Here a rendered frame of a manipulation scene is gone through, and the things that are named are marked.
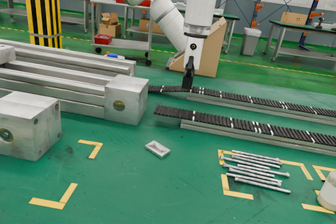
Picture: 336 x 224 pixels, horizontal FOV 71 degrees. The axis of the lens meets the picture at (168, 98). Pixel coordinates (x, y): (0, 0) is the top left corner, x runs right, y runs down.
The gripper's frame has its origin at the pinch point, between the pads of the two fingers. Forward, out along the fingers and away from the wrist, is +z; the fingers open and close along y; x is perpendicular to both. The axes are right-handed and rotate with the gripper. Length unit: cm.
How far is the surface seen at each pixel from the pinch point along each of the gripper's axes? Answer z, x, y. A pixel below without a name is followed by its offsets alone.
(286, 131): 2.6, -27.6, -18.6
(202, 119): 2.7, -5.8, -20.1
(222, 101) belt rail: 4.6, -12.4, -1.3
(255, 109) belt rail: 5.1, -23.5, -1.9
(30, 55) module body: -1, 53, -5
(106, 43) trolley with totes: 56, 135, 262
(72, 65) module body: -0.1, 38.9, -4.0
